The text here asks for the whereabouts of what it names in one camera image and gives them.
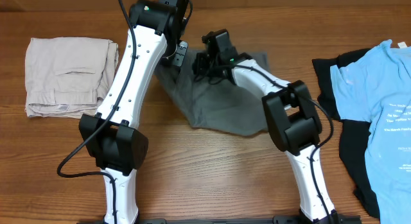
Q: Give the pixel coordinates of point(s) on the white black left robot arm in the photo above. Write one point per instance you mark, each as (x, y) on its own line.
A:
(111, 135)

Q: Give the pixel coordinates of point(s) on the grey shorts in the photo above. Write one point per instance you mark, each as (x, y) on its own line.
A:
(223, 107)

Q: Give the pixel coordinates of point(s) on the light blue t-shirt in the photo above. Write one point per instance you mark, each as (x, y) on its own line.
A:
(376, 89)

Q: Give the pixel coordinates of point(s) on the black garment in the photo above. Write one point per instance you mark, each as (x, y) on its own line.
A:
(355, 134)

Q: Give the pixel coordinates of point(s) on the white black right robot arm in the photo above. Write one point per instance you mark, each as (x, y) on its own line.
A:
(293, 125)

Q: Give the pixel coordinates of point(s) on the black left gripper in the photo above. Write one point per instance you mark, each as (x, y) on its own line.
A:
(178, 58)

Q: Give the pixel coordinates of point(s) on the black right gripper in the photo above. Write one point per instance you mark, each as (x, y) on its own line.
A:
(197, 67)

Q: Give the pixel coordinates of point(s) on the beige shorts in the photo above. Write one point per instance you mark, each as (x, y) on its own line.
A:
(68, 76)

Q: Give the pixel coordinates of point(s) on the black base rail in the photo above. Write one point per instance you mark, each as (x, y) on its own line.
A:
(275, 220)

